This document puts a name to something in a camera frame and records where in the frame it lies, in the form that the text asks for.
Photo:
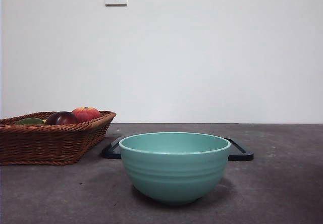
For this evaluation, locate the teal ceramic bowl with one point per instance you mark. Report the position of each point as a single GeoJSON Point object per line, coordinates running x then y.
{"type": "Point", "coordinates": [174, 173]}

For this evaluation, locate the green avocado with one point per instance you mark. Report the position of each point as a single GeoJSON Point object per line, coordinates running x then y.
{"type": "Point", "coordinates": [29, 121]}

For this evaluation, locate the red orange peach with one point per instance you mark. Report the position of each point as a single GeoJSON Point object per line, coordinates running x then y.
{"type": "Point", "coordinates": [87, 113]}

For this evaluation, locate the black rectangular tray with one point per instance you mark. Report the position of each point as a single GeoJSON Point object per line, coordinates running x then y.
{"type": "Point", "coordinates": [241, 153]}

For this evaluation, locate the dark purple plum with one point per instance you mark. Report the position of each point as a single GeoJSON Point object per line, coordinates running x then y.
{"type": "Point", "coordinates": [61, 118]}

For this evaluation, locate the brown wicker basket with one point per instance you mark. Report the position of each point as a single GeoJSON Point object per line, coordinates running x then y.
{"type": "Point", "coordinates": [50, 143]}

